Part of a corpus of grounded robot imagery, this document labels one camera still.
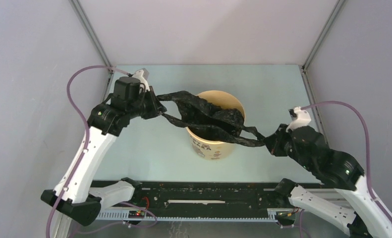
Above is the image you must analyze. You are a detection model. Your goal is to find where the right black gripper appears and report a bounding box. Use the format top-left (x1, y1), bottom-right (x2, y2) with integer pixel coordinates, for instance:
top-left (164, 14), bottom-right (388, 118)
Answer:
top-left (261, 122), bottom-right (312, 171)

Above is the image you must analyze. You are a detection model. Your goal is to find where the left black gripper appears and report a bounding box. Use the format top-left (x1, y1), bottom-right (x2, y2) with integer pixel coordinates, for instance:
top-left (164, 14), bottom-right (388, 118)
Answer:
top-left (127, 86), bottom-right (167, 119)

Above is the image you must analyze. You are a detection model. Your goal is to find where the black plastic trash bag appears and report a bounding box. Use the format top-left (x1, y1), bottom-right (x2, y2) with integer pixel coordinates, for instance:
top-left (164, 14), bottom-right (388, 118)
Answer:
top-left (157, 91), bottom-right (265, 147)

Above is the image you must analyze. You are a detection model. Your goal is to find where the yellow capybara trash bin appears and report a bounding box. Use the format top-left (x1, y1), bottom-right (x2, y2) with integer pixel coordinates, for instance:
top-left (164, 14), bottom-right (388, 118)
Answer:
top-left (186, 90), bottom-right (246, 161)

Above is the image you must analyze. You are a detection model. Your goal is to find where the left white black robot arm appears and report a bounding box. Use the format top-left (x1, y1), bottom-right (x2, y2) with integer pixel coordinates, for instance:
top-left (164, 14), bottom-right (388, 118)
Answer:
top-left (41, 73), bottom-right (166, 226)

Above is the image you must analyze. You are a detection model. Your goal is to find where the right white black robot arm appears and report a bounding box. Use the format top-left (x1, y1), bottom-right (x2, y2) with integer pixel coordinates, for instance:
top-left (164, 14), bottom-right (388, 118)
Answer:
top-left (263, 124), bottom-right (392, 238)

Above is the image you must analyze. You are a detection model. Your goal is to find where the right small circuit board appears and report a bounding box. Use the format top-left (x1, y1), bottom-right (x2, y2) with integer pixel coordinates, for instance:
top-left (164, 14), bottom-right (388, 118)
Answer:
top-left (276, 211), bottom-right (296, 217)

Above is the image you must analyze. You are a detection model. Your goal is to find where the small circuit board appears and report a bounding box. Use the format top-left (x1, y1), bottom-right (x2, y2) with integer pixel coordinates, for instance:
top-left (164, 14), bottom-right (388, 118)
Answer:
top-left (276, 211), bottom-right (296, 217)
top-left (128, 210), bottom-right (146, 219)

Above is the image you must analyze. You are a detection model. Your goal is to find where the left small circuit board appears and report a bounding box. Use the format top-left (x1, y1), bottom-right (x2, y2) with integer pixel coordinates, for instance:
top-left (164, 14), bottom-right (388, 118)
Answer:
top-left (128, 210), bottom-right (146, 219)

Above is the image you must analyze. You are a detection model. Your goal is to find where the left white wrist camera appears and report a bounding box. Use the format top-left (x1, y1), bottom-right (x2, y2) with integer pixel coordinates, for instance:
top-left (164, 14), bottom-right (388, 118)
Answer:
top-left (132, 68), bottom-right (149, 89)

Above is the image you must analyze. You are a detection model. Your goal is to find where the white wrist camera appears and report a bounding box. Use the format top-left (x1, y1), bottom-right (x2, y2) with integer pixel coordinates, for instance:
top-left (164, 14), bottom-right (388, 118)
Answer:
top-left (286, 107), bottom-right (312, 132)
top-left (132, 68), bottom-right (149, 89)

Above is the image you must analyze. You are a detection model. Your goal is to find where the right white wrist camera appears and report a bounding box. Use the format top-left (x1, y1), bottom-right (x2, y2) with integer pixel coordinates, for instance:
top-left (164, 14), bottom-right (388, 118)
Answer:
top-left (286, 107), bottom-right (312, 132)

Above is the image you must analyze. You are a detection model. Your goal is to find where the right aluminium corner post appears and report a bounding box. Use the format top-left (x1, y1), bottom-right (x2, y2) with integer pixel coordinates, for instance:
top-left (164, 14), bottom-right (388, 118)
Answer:
top-left (302, 0), bottom-right (348, 72)

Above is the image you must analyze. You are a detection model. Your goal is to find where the aluminium corner post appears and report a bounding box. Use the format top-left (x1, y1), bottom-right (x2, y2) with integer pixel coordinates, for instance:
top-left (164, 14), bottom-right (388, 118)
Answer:
top-left (68, 0), bottom-right (112, 66)
top-left (302, 0), bottom-right (348, 72)

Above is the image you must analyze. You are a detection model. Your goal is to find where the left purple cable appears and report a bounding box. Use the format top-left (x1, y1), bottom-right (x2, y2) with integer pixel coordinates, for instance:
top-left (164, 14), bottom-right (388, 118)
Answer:
top-left (45, 65), bottom-right (131, 238)

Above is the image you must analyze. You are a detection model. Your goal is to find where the purple cable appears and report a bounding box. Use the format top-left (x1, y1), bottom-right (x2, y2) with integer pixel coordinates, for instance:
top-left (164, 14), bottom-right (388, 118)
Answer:
top-left (300, 101), bottom-right (392, 238)
top-left (45, 65), bottom-right (131, 238)

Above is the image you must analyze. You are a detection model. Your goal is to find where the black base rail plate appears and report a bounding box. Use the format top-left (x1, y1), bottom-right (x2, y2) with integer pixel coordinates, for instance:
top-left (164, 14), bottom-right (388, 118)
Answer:
top-left (90, 179), bottom-right (335, 220)

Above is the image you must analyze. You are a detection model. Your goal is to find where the white slotted cable duct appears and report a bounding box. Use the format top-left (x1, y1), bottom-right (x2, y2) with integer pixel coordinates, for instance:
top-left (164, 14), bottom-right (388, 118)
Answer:
top-left (96, 209), bottom-right (278, 222)

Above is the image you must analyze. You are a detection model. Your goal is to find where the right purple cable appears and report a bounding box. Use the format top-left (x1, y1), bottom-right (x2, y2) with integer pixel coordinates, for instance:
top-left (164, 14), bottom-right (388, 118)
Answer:
top-left (300, 101), bottom-right (392, 238)

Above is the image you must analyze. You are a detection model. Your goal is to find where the left aluminium corner post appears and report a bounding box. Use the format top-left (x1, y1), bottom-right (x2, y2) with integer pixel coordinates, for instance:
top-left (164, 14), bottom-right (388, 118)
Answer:
top-left (68, 0), bottom-right (112, 66)

